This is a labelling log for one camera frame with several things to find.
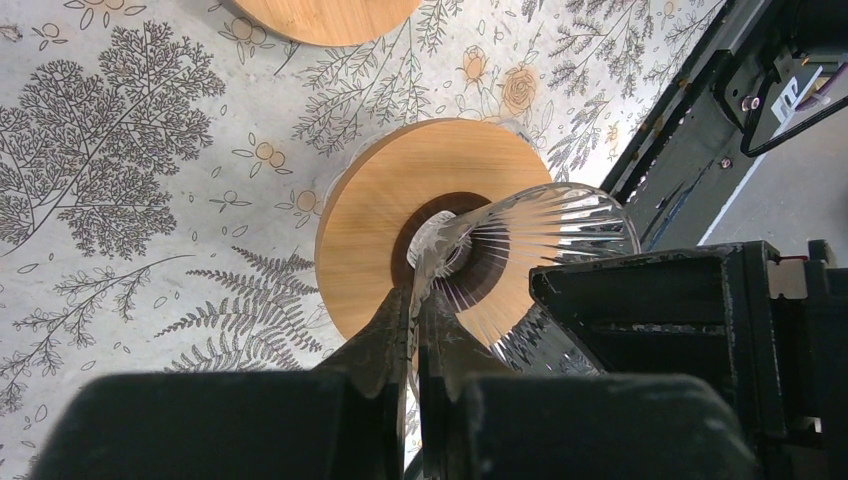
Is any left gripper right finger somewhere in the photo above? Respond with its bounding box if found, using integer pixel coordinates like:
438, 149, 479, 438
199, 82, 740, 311
417, 292, 758, 479

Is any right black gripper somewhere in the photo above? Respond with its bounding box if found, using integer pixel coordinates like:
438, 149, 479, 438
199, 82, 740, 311
529, 240, 847, 479

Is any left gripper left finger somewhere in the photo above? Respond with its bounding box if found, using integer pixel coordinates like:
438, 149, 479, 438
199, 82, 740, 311
30, 287, 410, 479

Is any clear glass dripper cone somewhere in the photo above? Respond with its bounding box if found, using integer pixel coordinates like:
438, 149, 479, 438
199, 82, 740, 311
410, 183, 641, 376

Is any wooden ring holder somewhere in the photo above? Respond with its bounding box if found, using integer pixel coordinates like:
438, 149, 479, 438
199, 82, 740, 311
235, 0, 421, 47
315, 118, 551, 339

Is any floral tablecloth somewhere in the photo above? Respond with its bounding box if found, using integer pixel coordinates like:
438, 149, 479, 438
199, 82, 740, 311
1, 1, 722, 479

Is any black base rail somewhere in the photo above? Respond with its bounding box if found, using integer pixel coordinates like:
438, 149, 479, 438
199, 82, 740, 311
602, 1, 847, 251

